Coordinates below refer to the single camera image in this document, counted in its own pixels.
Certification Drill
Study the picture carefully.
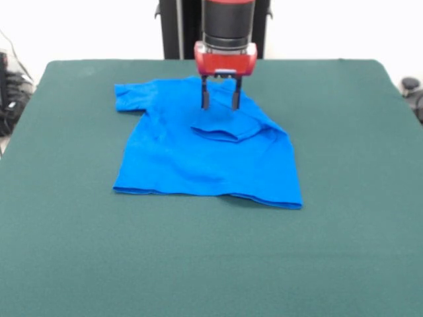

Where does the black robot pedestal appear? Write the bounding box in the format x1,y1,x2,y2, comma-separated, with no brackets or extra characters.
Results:
154,0,274,61

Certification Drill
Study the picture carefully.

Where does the dark green table cloth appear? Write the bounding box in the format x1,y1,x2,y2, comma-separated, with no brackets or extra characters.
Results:
0,58,423,317

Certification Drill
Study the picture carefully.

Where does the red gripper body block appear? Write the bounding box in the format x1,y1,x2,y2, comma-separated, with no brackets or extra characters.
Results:
193,40,258,79

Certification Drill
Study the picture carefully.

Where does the blue shirt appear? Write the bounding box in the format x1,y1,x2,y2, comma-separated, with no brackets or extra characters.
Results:
111,75,303,211

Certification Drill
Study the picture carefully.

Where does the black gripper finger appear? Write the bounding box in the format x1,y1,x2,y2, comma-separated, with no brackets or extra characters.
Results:
230,76,244,112
200,75,212,110

